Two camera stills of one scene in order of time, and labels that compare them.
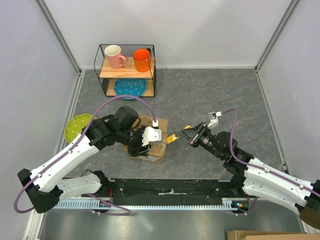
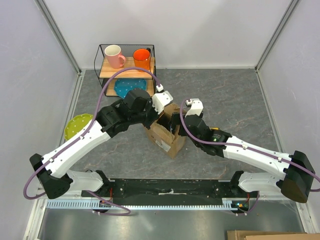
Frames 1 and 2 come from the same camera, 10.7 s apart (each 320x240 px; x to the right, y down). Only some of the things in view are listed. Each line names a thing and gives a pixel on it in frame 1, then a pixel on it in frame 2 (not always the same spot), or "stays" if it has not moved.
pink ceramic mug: [115, 60] stays
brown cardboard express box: [157, 152] -> [164, 141]
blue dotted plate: [130, 86] stays
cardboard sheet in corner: [259, 235] stays
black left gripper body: [134, 145] -> [148, 116]
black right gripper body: [203, 139] -> [176, 120]
